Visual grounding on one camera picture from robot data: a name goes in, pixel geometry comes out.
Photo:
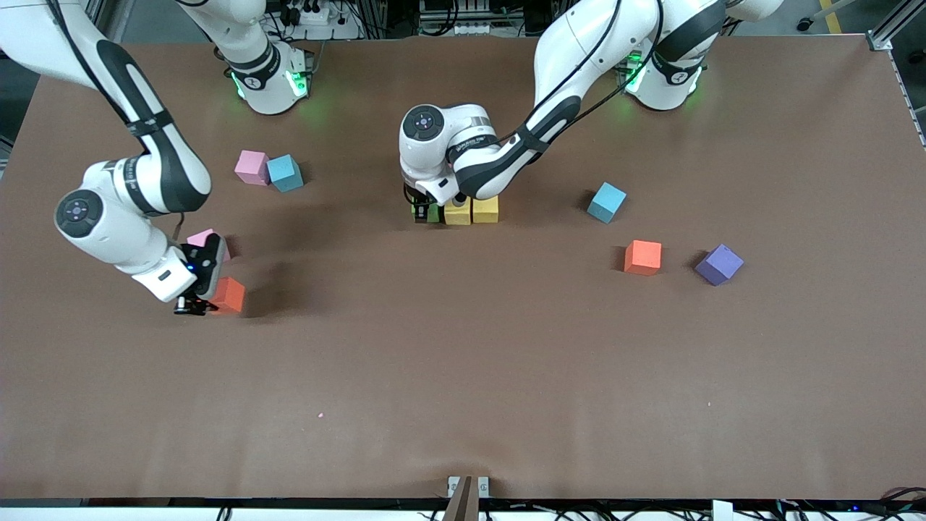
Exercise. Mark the metal mount bracket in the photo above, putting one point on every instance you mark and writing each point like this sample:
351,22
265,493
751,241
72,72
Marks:
466,499

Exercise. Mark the aluminium frame profile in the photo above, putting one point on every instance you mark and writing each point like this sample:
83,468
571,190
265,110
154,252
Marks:
886,36

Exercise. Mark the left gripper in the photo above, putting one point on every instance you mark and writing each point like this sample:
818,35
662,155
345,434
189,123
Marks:
419,210

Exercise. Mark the orange foam cube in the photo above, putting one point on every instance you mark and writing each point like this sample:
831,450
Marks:
231,295
643,257

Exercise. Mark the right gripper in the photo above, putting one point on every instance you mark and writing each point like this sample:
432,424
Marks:
210,263

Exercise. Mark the yellow foam cube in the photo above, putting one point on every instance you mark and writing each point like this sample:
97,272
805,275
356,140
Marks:
486,210
457,213

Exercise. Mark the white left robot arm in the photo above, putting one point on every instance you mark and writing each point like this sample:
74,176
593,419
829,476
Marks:
579,58

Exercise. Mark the green foam cube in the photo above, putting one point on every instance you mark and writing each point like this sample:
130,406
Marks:
435,215

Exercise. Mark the purple foam cube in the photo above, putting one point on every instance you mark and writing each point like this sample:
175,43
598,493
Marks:
719,264

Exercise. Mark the brown paper table cover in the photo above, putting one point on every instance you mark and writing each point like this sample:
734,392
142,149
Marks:
434,376

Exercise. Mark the pink foam cube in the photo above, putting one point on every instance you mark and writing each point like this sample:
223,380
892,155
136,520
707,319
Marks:
199,237
251,166

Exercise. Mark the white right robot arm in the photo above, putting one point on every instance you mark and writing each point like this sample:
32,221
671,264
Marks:
155,174

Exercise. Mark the white power strip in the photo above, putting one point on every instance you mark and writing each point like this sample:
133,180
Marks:
318,14

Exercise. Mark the blue foam cube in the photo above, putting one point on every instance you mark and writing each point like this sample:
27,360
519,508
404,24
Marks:
606,202
283,172

